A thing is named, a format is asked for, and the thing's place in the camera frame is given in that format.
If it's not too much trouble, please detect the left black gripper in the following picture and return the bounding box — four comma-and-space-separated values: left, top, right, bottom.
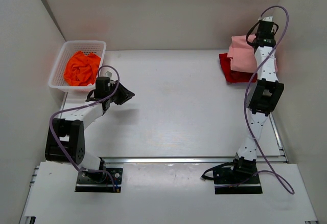
107, 79, 135, 105

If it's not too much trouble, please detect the pink t shirt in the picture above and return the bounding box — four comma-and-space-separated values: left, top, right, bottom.
226, 34, 278, 75

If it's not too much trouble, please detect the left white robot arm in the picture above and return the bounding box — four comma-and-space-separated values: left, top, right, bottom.
45, 77, 135, 183

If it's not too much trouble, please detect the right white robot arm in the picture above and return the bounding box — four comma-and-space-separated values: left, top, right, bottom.
201, 17, 284, 186

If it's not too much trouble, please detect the orange t shirt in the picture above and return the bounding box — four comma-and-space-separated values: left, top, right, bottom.
63, 51, 101, 86

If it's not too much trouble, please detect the red folded t shirt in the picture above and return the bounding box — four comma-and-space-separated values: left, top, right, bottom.
219, 53, 257, 83

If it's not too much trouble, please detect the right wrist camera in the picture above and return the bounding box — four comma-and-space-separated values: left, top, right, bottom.
258, 16, 273, 22

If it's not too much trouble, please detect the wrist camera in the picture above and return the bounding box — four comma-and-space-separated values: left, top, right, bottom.
258, 16, 273, 22
105, 71, 112, 78

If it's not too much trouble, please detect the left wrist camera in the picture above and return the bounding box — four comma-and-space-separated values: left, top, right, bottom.
105, 71, 112, 78

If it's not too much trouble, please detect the aluminium rail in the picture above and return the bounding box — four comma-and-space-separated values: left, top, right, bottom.
102, 156, 287, 164

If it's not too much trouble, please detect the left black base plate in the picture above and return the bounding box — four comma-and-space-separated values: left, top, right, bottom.
75, 167, 123, 193

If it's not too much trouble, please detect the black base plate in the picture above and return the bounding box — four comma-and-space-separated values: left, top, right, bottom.
75, 167, 123, 193
213, 167, 263, 195

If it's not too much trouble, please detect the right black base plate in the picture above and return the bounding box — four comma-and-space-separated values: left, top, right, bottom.
213, 167, 263, 195

